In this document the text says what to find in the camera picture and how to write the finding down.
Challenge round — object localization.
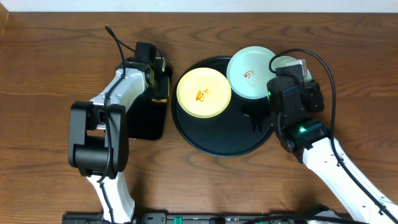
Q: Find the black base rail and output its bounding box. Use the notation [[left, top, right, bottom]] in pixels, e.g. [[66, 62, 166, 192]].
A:
[[61, 205, 353, 224]]

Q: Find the black rectangular tray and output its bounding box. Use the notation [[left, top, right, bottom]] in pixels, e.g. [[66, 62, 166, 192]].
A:
[[126, 63, 174, 141]]

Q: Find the light blue plate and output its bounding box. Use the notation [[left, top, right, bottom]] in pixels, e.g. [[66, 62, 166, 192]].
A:
[[271, 56, 312, 82], [226, 46, 275, 100]]

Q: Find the yellow plate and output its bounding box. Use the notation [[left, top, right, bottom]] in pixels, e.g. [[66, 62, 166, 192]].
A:
[[176, 67, 231, 118]]

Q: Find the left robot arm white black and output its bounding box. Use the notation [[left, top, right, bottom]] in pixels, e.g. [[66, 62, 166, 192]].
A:
[[68, 57, 172, 223]]

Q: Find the yellow green scrub sponge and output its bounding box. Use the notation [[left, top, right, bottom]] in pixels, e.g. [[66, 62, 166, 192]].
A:
[[151, 98, 168, 103]]

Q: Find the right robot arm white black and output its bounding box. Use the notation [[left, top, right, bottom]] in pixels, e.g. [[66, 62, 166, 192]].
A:
[[267, 77, 397, 223]]

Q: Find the black round tray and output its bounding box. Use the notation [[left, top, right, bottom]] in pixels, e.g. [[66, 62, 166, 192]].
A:
[[170, 55, 280, 157]]

